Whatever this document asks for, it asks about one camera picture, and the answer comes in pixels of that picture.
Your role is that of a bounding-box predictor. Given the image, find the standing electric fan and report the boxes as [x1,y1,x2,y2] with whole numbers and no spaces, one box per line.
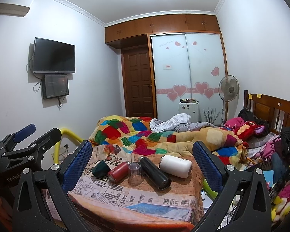
[218,74,240,123]

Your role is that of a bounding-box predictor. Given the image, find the white sliding wardrobe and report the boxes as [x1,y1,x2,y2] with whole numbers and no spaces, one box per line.
[151,33,226,125]

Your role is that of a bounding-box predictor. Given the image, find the white thermos bottle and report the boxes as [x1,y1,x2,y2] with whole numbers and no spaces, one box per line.
[159,154,193,179]

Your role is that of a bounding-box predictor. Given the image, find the grey white crumpled sheet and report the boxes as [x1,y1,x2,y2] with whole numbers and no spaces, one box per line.
[149,113,217,132]

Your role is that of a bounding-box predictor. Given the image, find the dry twig bundle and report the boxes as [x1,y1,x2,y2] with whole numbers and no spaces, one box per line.
[203,108,222,124]

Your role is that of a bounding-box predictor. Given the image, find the green tube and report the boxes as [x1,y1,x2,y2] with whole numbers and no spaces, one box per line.
[203,179,218,200]

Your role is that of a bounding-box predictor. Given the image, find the wooden bed headboard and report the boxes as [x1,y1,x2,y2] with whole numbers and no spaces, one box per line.
[244,90,290,134]

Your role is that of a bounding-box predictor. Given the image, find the clear plastic cup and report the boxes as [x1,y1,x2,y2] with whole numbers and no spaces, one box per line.
[128,162,144,186]

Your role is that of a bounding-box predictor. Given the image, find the brown wooden door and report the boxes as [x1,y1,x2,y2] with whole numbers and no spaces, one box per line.
[122,47,154,118]

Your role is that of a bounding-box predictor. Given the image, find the black thermos bottle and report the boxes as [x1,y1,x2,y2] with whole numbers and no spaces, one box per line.
[138,157,172,190]

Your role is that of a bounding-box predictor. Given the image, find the yellow bed rail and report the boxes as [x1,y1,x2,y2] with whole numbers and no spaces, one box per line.
[53,128,84,165]

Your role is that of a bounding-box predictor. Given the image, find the large wall television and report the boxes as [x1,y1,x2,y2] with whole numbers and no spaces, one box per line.
[31,37,75,74]

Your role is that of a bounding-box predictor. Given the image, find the wooden overhead cabinets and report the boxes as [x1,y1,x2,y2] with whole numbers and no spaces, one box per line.
[105,14,220,49]

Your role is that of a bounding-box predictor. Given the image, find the small wall monitor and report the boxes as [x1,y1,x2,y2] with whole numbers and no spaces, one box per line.
[41,74,69,100]

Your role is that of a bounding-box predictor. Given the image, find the colourful patchwork quilt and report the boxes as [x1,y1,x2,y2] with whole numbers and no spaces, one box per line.
[90,115,248,169]

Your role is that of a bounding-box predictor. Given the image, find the newspaper print tablecloth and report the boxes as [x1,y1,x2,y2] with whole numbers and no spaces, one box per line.
[68,145,204,231]

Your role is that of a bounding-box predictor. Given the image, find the dark green cup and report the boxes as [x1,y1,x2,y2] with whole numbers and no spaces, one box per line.
[91,160,111,179]

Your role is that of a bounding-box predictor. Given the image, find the black bag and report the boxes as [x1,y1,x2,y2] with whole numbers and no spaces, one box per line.
[237,107,258,123]

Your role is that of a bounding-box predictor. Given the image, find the red thermos bottle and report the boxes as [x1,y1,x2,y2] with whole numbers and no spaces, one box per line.
[107,161,130,183]

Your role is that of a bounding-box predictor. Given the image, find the yellow plush toy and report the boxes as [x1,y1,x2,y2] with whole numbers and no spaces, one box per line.
[271,196,290,223]

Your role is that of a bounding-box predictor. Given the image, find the light blue booklet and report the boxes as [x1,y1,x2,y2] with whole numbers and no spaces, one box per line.
[263,170,274,188]

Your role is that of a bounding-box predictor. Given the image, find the red plush toy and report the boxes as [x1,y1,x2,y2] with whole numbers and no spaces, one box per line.
[234,121,266,141]

